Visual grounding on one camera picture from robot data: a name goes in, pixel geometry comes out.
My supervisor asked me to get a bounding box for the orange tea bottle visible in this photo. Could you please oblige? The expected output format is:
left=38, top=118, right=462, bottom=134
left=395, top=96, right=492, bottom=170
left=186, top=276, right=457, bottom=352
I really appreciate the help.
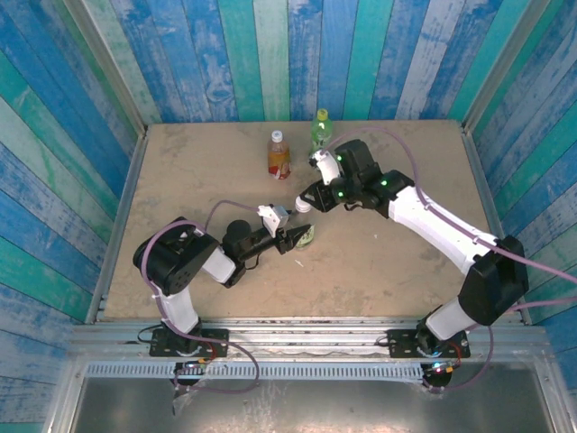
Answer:
left=266, top=130, right=293, bottom=180

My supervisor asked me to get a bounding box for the green plastic bottle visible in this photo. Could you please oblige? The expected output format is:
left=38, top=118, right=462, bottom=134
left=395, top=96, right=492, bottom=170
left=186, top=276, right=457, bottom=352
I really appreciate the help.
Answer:
left=308, top=107, right=335, bottom=157

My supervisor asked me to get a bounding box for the shiny metal sheet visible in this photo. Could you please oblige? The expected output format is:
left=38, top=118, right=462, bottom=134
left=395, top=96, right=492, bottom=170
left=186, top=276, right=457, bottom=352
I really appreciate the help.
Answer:
left=44, top=376, right=569, bottom=433

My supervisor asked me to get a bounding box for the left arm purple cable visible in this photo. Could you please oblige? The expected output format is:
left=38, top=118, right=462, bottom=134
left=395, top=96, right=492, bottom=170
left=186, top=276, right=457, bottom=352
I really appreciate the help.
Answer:
left=142, top=200, right=262, bottom=393

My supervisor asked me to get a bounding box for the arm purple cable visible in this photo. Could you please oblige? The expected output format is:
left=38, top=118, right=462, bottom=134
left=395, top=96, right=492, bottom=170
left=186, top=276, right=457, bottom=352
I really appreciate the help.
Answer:
left=142, top=200, right=262, bottom=393
left=324, top=127, right=577, bottom=393

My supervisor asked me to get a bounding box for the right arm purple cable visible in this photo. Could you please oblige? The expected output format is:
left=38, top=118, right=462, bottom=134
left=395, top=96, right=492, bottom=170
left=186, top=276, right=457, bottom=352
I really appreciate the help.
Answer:
left=324, top=127, right=577, bottom=393

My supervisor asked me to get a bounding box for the aluminium mounting rail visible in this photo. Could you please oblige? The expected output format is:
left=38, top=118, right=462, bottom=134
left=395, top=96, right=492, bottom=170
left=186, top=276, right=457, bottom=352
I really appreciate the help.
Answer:
left=69, top=318, right=549, bottom=362

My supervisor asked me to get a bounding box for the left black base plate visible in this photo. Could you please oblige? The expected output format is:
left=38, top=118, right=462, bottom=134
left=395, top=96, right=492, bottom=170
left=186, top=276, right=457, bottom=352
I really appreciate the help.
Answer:
left=149, top=327, right=230, bottom=358

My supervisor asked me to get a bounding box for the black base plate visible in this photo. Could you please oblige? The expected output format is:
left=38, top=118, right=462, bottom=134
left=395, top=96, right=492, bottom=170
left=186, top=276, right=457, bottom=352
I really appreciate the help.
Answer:
left=149, top=327, right=230, bottom=358
left=388, top=328, right=471, bottom=360

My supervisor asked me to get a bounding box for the left aluminium table edge rail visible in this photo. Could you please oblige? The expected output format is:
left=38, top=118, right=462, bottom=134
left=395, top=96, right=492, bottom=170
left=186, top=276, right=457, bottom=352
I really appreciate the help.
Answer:
left=85, top=125, right=150, bottom=324

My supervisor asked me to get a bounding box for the aluminium table edge rail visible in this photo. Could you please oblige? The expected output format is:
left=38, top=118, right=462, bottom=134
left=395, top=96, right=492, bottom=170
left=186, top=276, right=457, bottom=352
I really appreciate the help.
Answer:
left=459, top=121, right=536, bottom=326
left=85, top=125, right=150, bottom=324

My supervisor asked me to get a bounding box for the right aluminium table edge rail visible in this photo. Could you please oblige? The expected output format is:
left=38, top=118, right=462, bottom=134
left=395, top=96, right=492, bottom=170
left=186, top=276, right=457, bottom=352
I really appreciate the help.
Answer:
left=459, top=121, right=536, bottom=326

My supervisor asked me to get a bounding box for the slotted grey cable duct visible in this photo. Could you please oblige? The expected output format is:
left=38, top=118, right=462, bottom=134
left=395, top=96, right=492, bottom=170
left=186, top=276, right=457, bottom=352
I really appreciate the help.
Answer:
left=85, top=363, right=425, bottom=381

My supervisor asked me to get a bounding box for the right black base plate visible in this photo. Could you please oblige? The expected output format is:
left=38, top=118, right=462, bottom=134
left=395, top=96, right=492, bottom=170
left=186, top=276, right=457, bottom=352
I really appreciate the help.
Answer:
left=388, top=328, right=471, bottom=360

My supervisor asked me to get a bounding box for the right aluminium corner post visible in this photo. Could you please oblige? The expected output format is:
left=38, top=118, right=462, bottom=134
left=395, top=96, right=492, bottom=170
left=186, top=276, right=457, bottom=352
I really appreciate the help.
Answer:
left=463, top=0, right=549, bottom=132

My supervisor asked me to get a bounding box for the aluminium corner post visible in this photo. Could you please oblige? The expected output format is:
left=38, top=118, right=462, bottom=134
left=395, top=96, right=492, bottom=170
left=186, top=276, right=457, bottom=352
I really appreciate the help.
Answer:
left=62, top=0, right=149, bottom=136
left=463, top=0, right=549, bottom=132

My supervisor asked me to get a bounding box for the left aluminium corner post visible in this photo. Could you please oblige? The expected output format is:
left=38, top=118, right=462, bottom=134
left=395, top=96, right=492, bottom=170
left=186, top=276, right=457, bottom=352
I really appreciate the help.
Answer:
left=62, top=0, right=149, bottom=136

